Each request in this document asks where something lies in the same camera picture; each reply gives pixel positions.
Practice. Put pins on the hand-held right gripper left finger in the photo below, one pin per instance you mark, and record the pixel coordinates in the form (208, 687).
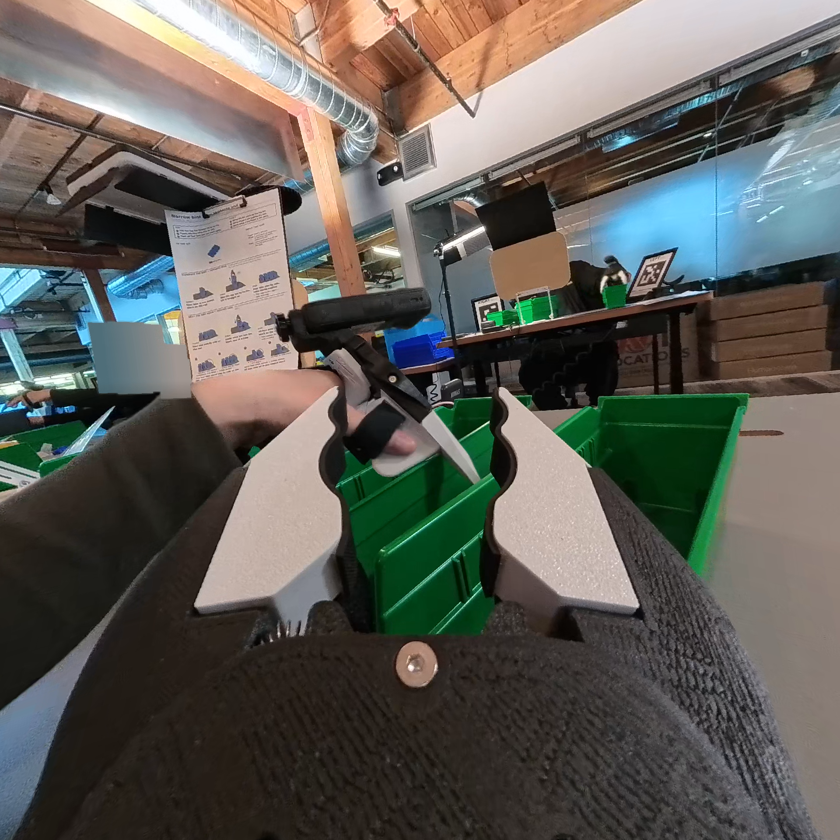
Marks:
(275, 525)

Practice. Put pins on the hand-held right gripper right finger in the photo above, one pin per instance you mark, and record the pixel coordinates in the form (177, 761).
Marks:
(558, 525)

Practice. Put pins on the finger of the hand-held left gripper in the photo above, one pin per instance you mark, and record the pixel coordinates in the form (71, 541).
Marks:
(446, 446)

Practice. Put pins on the person's left forearm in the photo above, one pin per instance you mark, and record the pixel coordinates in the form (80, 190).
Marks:
(98, 525)

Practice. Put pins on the stack of blue bins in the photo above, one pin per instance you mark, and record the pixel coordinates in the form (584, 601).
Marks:
(420, 341)

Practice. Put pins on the person's left hand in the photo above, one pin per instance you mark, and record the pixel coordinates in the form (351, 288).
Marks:
(262, 407)

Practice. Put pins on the printed tag sign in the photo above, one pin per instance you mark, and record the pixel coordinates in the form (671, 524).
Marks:
(652, 274)
(487, 315)

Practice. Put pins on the instruction poster board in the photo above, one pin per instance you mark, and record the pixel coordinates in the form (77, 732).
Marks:
(223, 275)

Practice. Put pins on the black panel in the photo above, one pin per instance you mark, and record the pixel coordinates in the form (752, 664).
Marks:
(515, 220)

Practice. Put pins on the printed cardboard box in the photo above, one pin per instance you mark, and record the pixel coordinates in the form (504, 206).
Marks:
(656, 361)

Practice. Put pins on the wooden top desk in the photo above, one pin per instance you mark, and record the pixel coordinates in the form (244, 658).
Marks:
(656, 307)

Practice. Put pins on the black ceiling pipe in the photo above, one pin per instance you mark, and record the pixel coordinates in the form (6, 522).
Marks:
(433, 65)

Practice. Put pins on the plain cardboard box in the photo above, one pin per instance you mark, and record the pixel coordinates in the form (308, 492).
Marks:
(771, 346)
(761, 302)
(768, 326)
(774, 366)

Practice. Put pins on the plain wooden post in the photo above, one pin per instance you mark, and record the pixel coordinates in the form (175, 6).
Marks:
(331, 210)

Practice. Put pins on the black wall speaker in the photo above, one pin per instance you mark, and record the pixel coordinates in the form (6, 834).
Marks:
(389, 172)

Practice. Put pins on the silver air duct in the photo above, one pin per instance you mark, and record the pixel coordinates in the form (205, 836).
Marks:
(295, 79)

